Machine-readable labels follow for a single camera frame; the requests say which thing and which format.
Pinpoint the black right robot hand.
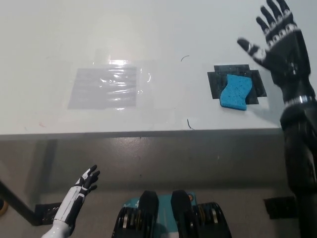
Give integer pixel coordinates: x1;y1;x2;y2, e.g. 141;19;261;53
237;0;317;106

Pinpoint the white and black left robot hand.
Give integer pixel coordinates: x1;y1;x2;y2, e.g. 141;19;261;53
53;165;101;223

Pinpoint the blue wavy sponge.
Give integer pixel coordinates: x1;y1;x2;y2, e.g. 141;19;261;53
219;74;252;110

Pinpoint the black and teal robot body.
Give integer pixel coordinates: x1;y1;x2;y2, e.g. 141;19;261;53
111;189;232;238

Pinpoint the black tape patch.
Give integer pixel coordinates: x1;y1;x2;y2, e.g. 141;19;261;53
207;64;267;105

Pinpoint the clear plastic sheet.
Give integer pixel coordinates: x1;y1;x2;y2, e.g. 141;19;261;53
68;66;138;110

